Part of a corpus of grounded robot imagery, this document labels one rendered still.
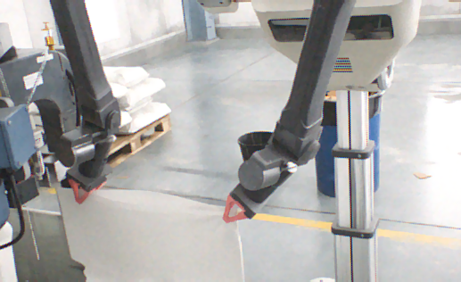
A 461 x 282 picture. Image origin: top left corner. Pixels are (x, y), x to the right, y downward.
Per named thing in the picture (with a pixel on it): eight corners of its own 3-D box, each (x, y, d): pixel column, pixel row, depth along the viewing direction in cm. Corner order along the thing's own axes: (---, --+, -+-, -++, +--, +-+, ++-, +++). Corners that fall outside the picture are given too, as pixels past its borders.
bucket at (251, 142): (287, 165, 398) (284, 132, 389) (273, 181, 373) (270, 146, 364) (250, 162, 411) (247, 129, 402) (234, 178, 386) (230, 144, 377)
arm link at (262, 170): (323, 142, 102) (289, 117, 106) (292, 150, 93) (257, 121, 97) (293, 192, 107) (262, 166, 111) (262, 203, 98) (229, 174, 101)
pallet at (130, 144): (171, 128, 508) (169, 114, 503) (93, 180, 405) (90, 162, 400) (99, 126, 540) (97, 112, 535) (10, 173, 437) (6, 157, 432)
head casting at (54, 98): (88, 145, 149) (67, 36, 139) (21, 180, 128) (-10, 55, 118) (8, 138, 161) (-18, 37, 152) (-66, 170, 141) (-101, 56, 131)
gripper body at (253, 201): (226, 195, 107) (249, 172, 104) (246, 177, 116) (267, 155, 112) (250, 219, 107) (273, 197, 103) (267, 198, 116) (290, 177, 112)
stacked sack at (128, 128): (175, 115, 506) (172, 99, 501) (134, 139, 450) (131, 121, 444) (136, 113, 524) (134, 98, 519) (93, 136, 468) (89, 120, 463)
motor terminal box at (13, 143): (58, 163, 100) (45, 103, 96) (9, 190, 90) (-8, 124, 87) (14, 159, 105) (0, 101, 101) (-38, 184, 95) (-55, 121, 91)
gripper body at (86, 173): (62, 177, 125) (69, 152, 121) (92, 161, 133) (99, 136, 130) (85, 192, 123) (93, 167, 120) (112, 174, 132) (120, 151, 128)
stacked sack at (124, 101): (170, 90, 498) (168, 74, 493) (127, 111, 441) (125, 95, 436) (131, 89, 516) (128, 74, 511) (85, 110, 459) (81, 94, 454)
